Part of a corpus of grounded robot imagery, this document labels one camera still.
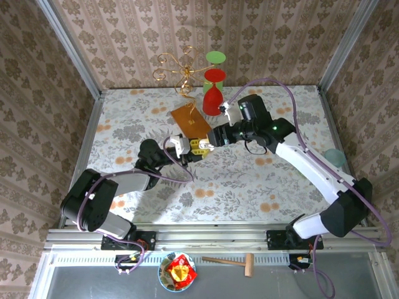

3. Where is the red plastic goblet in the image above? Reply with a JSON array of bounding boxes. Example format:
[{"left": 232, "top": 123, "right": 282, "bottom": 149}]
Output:
[{"left": 202, "top": 69, "right": 227, "bottom": 116}]

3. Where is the green plastic goblet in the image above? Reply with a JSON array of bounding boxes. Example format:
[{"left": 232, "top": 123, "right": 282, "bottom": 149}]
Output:
[{"left": 203, "top": 50, "right": 228, "bottom": 94}]

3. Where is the teal translucent cup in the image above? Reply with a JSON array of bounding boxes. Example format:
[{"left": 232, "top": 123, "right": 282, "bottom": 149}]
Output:
[{"left": 324, "top": 148, "right": 347, "bottom": 168}]

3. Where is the red yellow foil packet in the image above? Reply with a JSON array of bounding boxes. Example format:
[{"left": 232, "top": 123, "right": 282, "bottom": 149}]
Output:
[{"left": 165, "top": 254, "right": 198, "bottom": 289}]

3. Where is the small wooden mallet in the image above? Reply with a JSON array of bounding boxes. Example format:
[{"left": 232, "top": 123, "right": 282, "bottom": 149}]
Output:
[{"left": 201, "top": 253, "right": 255, "bottom": 278}]

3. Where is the patterned ceramic bowl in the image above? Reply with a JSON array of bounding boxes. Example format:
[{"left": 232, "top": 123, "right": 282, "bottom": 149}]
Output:
[{"left": 158, "top": 251, "right": 197, "bottom": 293}]

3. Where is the gold wire stand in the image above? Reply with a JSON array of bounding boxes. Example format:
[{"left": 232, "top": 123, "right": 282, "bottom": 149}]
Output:
[{"left": 152, "top": 45, "right": 216, "bottom": 141}]

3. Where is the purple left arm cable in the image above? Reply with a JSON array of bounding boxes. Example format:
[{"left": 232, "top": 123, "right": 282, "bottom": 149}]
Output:
[{"left": 76, "top": 136, "right": 195, "bottom": 275}]

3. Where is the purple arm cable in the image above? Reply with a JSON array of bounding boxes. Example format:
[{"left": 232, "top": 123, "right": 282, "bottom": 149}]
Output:
[
  {"left": 76, "top": 136, "right": 195, "bottom": 275},
  {"left": 227, "top": 77, "right": 393, "bottom": 299}
]

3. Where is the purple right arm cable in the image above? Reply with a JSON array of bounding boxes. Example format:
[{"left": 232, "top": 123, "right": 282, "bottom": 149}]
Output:
[{"left": 227, "top": 77, "right": 393, "bottom": 299}]

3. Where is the aluminium side rail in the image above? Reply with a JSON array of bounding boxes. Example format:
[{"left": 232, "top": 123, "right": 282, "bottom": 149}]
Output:
[
  {"left": 46, "top": 93, "right": 105, "bottom": 240},
  {"left": 317, "top": 87, "right": 358, "bottom": 191}
]

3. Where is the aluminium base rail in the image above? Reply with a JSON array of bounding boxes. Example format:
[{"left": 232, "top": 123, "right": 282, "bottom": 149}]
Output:
[{"left": 43, "top": 221, "right": 386, "bottom": 252}]

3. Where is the aluminium frame post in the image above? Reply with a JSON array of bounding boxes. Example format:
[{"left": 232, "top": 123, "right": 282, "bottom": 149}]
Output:
[
  {"left": 318, "top": 0, "right": 380, "bottom": 93},
  {"left": 34, "top": 0, "right": 103, "bottom": 100}
]

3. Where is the white slotted cable duct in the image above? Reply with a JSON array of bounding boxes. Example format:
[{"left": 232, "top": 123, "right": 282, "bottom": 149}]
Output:
[{"left": 51, "top": 250, "right": 292, "bottom": 266}]

